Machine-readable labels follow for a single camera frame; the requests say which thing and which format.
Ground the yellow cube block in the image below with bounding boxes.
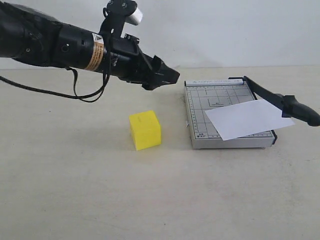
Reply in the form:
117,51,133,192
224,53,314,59
128,110,162,151

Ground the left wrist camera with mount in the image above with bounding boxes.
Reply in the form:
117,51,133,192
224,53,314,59
98,0,143,38

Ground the black cutter blade arm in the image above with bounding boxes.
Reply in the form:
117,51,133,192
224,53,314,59
228,76,320,127

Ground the grey paper cutter base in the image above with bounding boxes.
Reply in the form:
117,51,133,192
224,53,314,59
184,77,278,150

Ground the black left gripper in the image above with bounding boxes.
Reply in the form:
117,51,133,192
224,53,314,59
101,33,180,91

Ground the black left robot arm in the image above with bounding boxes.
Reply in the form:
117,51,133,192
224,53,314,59
0,0,180,91

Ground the white paper sheet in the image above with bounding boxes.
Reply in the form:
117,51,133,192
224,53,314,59
205,99,295,141

